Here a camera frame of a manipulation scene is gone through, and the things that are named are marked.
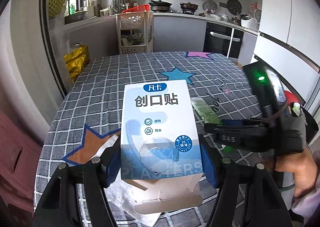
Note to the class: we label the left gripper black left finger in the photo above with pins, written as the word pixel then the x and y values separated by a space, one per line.
pixel 59 203

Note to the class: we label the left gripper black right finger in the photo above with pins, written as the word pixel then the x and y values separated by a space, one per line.
pixel 264 205

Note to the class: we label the green snack wrapper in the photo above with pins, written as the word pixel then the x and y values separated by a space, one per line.
pixel 205 111

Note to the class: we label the white blue plasters box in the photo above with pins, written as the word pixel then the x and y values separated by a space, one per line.
pixel 159 146

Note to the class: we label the green labelled plastic bottle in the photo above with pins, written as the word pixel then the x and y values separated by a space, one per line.
pixel 295 107

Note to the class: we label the black trash bin red lid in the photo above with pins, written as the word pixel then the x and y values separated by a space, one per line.
pixel 311 125

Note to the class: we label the right hand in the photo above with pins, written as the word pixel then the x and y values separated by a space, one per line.
pixel 304 169

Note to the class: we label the grey checked tablecloth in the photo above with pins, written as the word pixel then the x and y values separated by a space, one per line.
pixel 89 118

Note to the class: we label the white refrigerator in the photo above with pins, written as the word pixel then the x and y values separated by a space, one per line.
pixel 288 42

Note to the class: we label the black built-in oven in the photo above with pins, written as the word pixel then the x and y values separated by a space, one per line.
pixel 220 39

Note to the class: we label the white rice cooker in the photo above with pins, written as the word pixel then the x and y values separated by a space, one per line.
pixel 250 23

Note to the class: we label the yellow gold foil bag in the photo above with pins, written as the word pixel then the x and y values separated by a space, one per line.
pixel 76 61

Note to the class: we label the black wok on stove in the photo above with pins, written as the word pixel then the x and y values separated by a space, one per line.
pixel 159 6

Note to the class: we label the beige plastic storage rack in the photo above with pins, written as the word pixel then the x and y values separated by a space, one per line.
pixel 135 32

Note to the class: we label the red plastic basket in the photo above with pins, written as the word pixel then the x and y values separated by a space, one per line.
pixel 140 8

